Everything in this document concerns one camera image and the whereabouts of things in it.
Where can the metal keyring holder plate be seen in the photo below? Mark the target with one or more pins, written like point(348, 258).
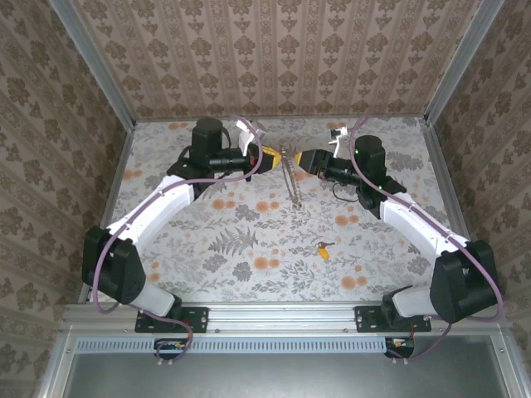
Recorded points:
point(290, 178)

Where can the yellow-headed key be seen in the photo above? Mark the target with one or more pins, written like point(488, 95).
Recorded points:
point(322, 251)

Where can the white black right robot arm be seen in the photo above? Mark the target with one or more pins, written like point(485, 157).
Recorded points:
point(415, 224)

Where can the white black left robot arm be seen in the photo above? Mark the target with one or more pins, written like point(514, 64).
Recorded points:
point(157, 203)

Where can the black connector box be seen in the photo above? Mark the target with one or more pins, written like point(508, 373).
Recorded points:
point(170, 346)
point(400, 346)

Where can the grey metal sheet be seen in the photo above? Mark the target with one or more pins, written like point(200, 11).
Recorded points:
point(290, 377)

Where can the aluminium table edge rail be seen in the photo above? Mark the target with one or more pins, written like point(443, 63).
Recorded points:
point(174, 119)
point(445, 174)
point(115, 186)

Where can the aluminium frame post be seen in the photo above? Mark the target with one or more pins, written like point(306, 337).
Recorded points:
point(460, 62)
point(95, 66)

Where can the aluminium mounting rail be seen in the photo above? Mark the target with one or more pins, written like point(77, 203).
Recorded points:
point(282, 317)

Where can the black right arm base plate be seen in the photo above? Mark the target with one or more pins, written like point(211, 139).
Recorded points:
point(365, 319)

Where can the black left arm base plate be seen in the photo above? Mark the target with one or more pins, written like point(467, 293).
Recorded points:
point(199, 319)

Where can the aluminium frame bar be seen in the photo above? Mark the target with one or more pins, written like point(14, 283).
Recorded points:
point(512, 365)
point(56, 365)

